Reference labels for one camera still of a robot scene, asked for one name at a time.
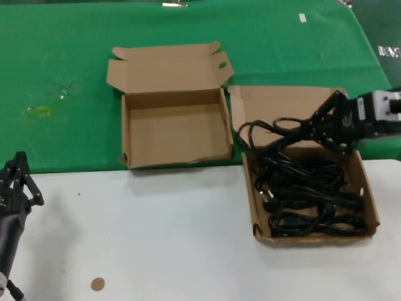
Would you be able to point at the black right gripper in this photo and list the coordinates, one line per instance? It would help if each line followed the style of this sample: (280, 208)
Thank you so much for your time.
(346, 120)

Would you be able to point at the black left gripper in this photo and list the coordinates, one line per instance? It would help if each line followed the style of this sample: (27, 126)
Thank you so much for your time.
(9, 200)

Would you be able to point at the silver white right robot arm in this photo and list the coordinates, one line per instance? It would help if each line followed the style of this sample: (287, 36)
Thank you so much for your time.
(382, 109)

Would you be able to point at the cardboard box with creased lid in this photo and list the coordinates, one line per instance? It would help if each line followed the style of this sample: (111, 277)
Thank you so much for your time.
(366, 194)

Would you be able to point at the cardboard box with straight lid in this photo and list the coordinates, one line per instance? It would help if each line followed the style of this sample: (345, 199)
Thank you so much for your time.
(175, 135)

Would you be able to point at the small white paper scrap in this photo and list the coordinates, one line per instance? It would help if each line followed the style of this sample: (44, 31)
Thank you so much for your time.
(63, 96)

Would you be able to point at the shiny silver foil piece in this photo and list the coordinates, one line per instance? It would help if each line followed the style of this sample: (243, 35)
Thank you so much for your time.
(388, 51)

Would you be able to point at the white tape strip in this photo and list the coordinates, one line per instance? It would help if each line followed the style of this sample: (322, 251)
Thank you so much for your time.
(302, 17)

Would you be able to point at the silver metal clip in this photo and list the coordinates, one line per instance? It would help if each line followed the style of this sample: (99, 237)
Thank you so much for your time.
(344, 2)
(173, 4)

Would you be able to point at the round brown cardboard disc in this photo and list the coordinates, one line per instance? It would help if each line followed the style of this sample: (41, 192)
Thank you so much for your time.
(97, 284)

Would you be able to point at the green table cloth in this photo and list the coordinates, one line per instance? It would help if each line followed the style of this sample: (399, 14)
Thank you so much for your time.
(62, 47)

